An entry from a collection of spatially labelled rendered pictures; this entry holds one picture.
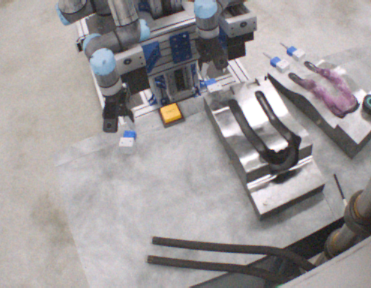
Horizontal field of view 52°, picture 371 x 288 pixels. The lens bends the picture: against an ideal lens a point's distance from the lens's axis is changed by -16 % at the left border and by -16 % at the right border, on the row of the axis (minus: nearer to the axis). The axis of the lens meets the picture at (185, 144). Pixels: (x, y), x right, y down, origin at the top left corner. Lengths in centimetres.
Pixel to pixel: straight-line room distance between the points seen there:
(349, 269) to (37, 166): 232
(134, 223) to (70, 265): 98
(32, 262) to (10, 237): 24
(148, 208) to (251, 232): 36
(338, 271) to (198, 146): 101
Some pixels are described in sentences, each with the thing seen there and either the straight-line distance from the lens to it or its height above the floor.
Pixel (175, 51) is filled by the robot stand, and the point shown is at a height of 81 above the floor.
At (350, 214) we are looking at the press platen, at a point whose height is 129.
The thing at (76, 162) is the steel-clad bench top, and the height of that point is 80.
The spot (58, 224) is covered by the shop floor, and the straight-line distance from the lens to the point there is 253.
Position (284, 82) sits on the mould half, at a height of 85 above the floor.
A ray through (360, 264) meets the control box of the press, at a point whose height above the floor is 147.
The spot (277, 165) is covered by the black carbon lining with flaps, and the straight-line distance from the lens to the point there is 148.
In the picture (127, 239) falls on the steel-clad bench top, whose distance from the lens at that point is 149.
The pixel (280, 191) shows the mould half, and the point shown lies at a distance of 145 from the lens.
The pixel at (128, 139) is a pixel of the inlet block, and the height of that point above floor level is 85.
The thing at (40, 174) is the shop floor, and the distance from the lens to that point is 273.
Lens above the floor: 216
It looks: 57 degrees down
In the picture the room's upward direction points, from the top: 11 degrees counter-clockwise
